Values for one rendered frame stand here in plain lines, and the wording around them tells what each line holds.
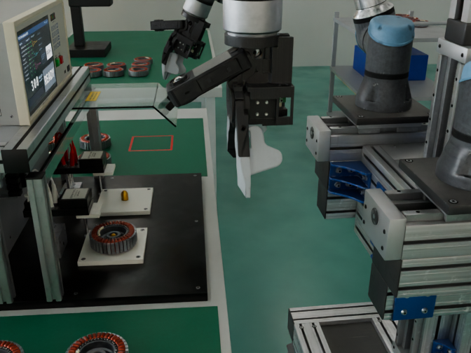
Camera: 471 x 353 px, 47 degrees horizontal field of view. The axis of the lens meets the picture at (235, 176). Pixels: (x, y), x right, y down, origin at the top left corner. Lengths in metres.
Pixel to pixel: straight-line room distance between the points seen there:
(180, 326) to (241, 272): 1.50
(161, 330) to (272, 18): 0.68
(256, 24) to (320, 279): 2.02
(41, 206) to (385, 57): 0.92
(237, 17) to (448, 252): 0.65
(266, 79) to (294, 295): 1.84
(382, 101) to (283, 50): 0.81
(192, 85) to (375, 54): 0.86
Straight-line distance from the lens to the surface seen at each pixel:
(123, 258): 1.30
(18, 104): 1.17
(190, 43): 1.59
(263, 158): 0.70
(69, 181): 1.55
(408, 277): 1.13
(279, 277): 2.59
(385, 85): 1.50
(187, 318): 1.16
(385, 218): 1.06
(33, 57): 1.24
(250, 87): 0.70
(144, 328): 1.14
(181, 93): 0.70
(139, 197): 1.58
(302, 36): 6.70
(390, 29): 1.48
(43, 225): 1.13
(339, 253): 2.81
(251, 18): 0.68
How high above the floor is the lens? 1.47
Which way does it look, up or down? 24 degrees down
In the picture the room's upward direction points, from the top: straight up
